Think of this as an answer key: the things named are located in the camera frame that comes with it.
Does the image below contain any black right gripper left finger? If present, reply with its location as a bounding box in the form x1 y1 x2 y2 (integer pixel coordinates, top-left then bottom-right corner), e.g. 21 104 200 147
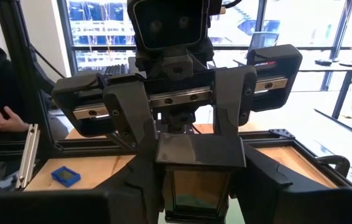
0 146 165 224

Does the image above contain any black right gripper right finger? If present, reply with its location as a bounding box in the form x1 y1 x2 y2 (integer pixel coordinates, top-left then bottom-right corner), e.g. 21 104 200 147
230 144 352 224

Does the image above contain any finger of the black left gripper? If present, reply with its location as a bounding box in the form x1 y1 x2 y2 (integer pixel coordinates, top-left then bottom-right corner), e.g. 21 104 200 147
103 81 160 157
213 65 258 136

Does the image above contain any grey office chair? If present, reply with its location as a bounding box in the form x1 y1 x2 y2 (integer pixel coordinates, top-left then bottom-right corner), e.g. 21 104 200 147
246 30 280 55

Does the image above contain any black office desk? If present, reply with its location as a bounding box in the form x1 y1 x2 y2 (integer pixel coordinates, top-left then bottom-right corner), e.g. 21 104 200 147
297 58 352 134

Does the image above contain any blue digital clock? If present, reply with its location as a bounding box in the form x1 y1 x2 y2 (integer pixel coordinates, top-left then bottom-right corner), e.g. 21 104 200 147
50 165 81 189

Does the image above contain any silver aluminium bar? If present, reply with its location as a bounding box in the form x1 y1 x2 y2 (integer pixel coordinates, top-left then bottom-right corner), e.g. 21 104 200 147
15 123 41 190

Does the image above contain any large window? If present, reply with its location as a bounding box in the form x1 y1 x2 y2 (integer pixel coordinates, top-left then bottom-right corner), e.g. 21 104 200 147
56 0 352 94

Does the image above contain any person's hand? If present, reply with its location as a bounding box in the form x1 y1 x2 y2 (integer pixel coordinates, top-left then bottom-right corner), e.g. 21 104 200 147
0 105 30 134

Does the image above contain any black table edge handle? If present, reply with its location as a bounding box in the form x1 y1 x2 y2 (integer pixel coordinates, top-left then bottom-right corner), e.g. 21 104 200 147
317 154 351 179

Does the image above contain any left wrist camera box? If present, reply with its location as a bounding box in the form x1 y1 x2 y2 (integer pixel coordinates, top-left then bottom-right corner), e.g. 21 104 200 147
127 0 210 51

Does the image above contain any black aluminium table frame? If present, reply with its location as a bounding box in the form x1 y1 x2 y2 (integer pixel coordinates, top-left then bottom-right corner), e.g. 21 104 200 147
0 0 352 191

